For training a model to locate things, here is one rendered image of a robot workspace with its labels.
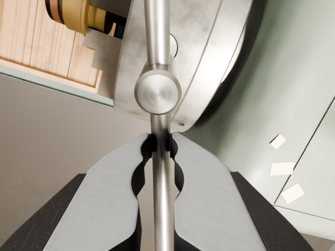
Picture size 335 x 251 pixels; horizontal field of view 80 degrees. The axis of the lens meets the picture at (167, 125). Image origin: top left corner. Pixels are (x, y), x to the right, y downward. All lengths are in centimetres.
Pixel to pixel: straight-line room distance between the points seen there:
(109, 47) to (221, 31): 20
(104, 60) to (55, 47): 28
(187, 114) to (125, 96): 9
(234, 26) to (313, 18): 8
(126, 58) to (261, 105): 17
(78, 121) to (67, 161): 35
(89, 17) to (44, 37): 29
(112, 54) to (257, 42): 23
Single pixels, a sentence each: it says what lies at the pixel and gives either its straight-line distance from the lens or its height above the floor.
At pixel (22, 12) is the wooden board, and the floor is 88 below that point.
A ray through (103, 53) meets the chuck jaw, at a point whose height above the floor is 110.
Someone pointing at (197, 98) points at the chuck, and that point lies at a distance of 27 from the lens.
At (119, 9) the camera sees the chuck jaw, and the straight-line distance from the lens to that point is 36.
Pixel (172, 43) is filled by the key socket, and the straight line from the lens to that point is 24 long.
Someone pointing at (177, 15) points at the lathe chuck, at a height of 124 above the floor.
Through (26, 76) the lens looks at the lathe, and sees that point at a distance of 109.
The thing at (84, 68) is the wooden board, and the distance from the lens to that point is 62.
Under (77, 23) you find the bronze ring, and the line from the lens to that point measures 39.
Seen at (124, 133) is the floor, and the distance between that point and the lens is 159.
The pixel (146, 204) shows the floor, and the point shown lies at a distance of 190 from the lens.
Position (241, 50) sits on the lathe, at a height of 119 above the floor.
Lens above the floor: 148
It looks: 72 degrees down
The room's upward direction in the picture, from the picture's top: 168 degrees clockwise
